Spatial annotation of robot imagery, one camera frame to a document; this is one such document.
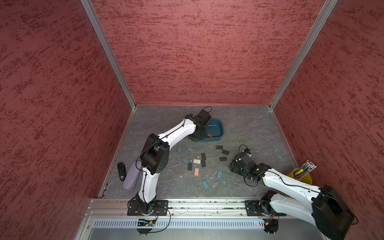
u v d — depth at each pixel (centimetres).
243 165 66
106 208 76
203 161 90
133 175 81
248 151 78
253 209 74
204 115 75
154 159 52
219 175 85
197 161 90
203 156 93
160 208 73
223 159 92
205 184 81
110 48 87
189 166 89
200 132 70
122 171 84
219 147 98
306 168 73
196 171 86
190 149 95
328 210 41
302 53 89
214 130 103
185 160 90
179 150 95
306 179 76
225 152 96
